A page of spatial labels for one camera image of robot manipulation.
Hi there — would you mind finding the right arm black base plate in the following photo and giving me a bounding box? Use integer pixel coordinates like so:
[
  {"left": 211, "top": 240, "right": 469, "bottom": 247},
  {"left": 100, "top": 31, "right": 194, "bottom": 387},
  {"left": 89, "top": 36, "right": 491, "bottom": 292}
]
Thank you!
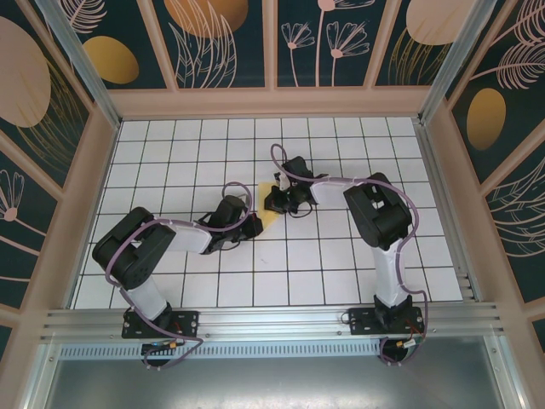
[{"left": 347, "top": 307, "right": 427, "bottom": 337}]

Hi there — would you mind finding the aluminium frame post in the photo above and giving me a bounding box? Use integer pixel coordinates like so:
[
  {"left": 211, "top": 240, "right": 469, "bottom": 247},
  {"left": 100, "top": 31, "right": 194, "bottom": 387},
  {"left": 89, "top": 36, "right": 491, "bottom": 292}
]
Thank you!
[
  {"left": 33, "top": 0, "right": 123, "bottom": 131},
  {"left": 416, "top": 0, "right": 510, "bottom": 127}
]

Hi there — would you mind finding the long aluminium mounting rail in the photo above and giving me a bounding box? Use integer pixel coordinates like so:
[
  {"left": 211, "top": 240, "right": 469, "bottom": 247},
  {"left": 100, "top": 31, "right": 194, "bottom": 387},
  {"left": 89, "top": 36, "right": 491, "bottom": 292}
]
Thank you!
[{"left": 40, "top": 302, "right": 506, "bottom": 342}]

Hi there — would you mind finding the aluminium side rail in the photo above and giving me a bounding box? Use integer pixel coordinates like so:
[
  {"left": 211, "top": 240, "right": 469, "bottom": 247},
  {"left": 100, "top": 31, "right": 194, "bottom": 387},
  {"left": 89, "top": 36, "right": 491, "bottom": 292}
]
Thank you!
[{"left": 415, "top": 121, "right": 485, "bottom": 306}]

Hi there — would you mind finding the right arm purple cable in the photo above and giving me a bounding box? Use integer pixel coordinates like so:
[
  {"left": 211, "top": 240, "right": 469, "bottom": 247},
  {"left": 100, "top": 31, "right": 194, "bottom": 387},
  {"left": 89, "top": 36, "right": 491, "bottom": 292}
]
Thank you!
[{"left": 270, "top": 143, "right": 429, "bottom": 367}]

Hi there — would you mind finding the perforated metal cable tray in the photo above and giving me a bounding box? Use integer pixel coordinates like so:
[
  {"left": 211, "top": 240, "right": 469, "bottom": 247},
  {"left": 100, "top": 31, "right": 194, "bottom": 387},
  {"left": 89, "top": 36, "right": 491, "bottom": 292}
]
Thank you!
[{"left": 59, "top": 343, "right": 486, "bottom": 361}]

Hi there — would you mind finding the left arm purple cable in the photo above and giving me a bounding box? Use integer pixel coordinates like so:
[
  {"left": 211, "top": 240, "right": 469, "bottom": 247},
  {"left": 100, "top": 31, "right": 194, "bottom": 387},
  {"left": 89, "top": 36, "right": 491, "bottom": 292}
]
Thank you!
[{"left": 104, "top": 181, "right": 253, "bottom": 372}]

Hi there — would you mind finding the grey metal panel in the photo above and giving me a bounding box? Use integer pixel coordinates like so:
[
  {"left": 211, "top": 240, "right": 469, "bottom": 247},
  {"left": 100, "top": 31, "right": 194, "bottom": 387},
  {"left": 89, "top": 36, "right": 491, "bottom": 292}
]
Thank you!
[{"left": 23, "top": 334, "right": 525, "bottom": 409}]

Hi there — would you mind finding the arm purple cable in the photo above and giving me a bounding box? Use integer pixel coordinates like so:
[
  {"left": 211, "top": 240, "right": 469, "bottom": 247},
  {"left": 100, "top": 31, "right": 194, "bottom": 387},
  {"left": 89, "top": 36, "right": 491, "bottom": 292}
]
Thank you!
[
  {"left": 270, "top": 143, "right": 429, "bottom": 367},
  {"left": 104, "top": 181, "right": 253, "bottom": 372}
]

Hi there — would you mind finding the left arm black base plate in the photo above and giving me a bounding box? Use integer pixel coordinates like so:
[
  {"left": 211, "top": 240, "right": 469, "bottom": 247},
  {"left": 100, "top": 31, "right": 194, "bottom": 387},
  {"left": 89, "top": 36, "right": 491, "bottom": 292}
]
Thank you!
[{"left": 122, "top": 309, "right": 200, "bottom": 340}]

